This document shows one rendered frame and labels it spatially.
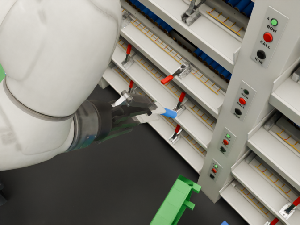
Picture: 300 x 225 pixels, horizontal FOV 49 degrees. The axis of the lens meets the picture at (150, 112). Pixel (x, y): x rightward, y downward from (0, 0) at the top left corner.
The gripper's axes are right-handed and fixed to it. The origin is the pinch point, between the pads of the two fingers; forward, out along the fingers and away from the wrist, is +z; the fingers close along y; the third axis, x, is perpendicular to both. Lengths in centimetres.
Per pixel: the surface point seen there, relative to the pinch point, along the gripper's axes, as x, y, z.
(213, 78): 1.2, 9.3, 21.0
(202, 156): -7, -21, 46
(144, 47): 23.7, 0.7, 20.6
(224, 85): -2.1, 10.3, 21.3
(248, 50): -6.1, 23.8, 3.5
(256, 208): -32, -18, 46
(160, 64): 15.7, 1.2, 20.1
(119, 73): 42, -27, 47
